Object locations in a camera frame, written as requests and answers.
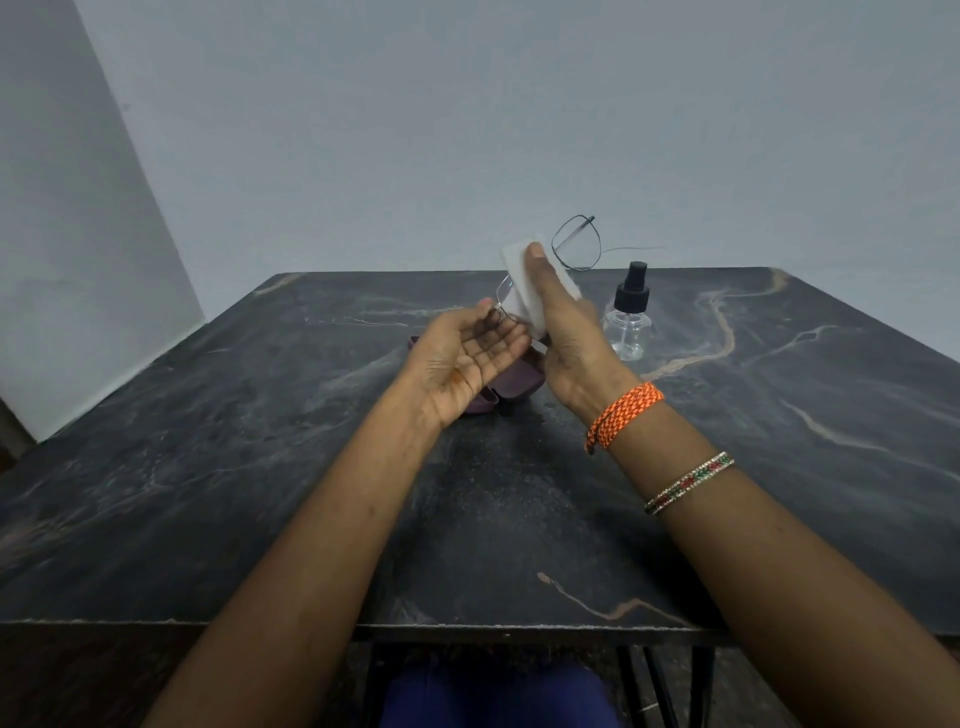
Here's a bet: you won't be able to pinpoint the person's right hand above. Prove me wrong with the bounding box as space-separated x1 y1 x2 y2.
524 240 640 423

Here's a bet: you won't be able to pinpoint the person's left hand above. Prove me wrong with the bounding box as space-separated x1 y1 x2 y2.
403 297 535 434

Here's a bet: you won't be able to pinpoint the white cleaning cloth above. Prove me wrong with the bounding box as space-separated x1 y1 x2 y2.
500 235 583 340

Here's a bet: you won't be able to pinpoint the thin wire frame eyeglasses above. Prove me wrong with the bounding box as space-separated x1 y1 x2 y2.
491 214 663 331

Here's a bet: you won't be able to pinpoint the person's right forearm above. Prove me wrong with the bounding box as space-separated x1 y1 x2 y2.
586 386 960 728

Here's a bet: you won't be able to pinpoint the person's left forearm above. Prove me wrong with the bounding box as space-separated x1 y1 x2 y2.
141 390 445 728

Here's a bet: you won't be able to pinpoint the purple eyeglasses case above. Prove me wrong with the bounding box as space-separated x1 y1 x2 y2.
408 336 549 418

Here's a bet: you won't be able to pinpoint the clear spray bottle black cap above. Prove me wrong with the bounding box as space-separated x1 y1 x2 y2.
601 260 656 363

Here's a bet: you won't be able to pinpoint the red green beaded bangle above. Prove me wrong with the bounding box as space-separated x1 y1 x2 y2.
644 450 737 518

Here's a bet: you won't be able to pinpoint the person's blue trousers legs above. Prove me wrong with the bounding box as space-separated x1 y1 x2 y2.
378 658 625 728

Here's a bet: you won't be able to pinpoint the orange braided thread bracelet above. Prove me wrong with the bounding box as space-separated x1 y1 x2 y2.
584 381 666 456

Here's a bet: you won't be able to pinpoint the black metal table frame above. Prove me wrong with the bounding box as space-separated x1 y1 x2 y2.
358 626 723 728

